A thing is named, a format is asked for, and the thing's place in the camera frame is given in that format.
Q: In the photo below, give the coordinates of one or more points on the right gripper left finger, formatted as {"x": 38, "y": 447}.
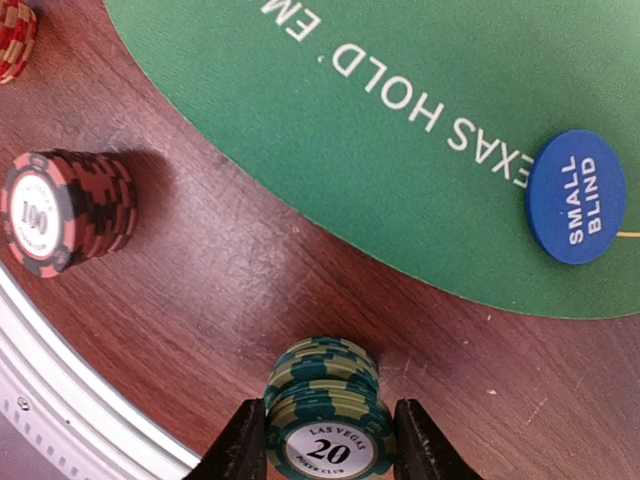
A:
{"x": 239, "y": 451}

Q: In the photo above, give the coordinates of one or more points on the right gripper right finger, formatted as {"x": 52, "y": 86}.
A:
{"x": 422, "y": 450}

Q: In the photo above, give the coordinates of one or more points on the green 20 chip stack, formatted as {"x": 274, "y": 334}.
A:
{"x": 325, "y": 417}

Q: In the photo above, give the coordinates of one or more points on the blue small blind button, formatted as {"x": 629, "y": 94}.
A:
{"x": 576, "y": 197}

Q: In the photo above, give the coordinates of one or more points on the round green poker mat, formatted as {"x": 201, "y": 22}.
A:
{"x": 409, "y": 128}

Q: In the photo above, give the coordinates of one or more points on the red tan chip stack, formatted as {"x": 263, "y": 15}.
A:
{"x": 18, "y": 35}

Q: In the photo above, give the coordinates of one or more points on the aluminium front rail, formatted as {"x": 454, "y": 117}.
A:
{"x": 69, "y": 413}

